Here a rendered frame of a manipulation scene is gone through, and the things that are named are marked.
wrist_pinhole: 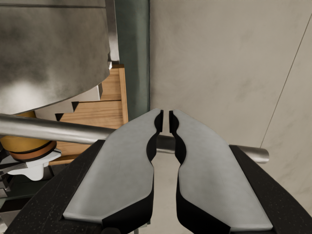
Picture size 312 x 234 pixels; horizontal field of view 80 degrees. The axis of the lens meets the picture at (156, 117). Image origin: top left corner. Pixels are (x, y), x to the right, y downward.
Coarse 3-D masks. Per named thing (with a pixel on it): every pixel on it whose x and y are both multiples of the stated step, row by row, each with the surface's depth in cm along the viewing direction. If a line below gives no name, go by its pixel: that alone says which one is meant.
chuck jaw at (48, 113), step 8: (96, 88) 29; (80, 96) 30; (88, 96) 30; (96, 96) 30; (56, 104) 30; (64, 104) 30; (72, 104) 30; (40, 112) 30; (48, 112) 30; (56, 112) 30; (64, 112) 31; (72, 112) 31; (56, 120) 31
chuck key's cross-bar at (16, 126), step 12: (0, 120) 10; (12, 120) 10; (24, 120) 11; (36, 120) 11; (48, 120) 11; (0, 132) 10; (12, 132) 10; (24, 132) 11; (36, 132) 11; (48, 132) 11; (60, 132) 11; (72, 132) 11; (84, 132) 11; (96, 132) 11; (108, 132) 12; (156, 144) 12; (168, 144) 12; (252, 156) 14; (264, 156) 14
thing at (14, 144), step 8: (32, 112) 30; (8, 136) 29; (16, 136) 29; (8, 144) 30; (16, 144) 30; (24, 144) 30; (32, 144) 31; (40, 144) 32; (48, 144) 34; (56, 144) 36; (16, 152) 32; (24, 152) 32; (32, 152) 32; (40, 152) 33; (48, 152) 34; (16, 160) 33; (24, 160) 32; (32, 160) 33
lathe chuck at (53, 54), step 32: (0, 32) 15; (32, 32) 16; (64, 32) 18; (96, 32) 23; (0, 64) 15; (32, 64) 17; (64, 64) 19; (96, 64) 24; (0, 96) 16; (32, 96) 18; (64, 96) 20
